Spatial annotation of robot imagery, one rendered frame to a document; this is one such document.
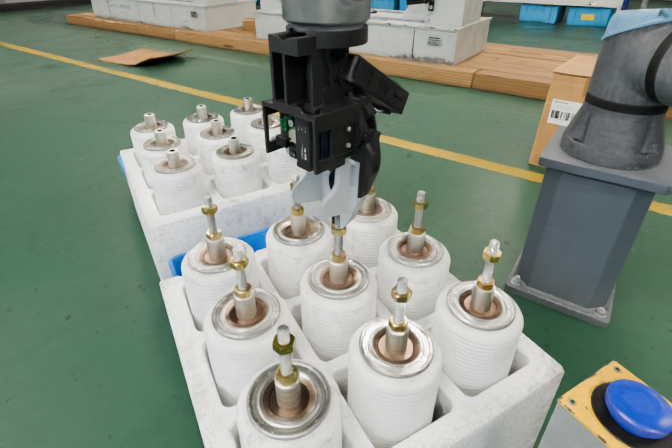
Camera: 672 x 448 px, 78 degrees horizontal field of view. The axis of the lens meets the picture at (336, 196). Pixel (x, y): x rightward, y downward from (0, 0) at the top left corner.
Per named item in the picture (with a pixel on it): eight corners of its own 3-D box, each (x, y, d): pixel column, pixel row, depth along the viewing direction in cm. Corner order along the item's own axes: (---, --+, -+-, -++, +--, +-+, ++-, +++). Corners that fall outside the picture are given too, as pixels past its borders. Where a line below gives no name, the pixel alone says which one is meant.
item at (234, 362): (239, 375, 60) (222, 279, 51) (304, 384, 59) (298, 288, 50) (212, 441, 52) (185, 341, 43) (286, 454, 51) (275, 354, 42)
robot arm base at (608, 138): (567, 129, 82) (582, 78, 77) (660, 146, 74) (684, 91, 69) (552, 155, 71) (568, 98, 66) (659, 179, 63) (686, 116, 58)
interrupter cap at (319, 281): (360, 257, 55) (360, 253, 55) (376, 296, 49) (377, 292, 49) (304, 264, 54) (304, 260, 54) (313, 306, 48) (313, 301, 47)
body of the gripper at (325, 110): (264, 158, 41) (252, 27, 35) (326, 134, 46) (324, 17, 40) (319, 183, 36) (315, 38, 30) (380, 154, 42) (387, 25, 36)
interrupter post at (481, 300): (495, 310, 47) (501, 288, 46) (480, 318, 46) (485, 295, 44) (479, 297, 49) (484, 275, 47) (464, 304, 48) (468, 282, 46)
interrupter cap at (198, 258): (243, 274, 53) (243, 269, 52) (182, 277, 52) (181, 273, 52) (249, 238, 59) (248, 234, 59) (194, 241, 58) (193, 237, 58)
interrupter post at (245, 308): (240, 305, 48) (237, 284, 46) (260, 308, 47) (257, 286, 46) (232, 321, 46) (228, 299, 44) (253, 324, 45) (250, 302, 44)
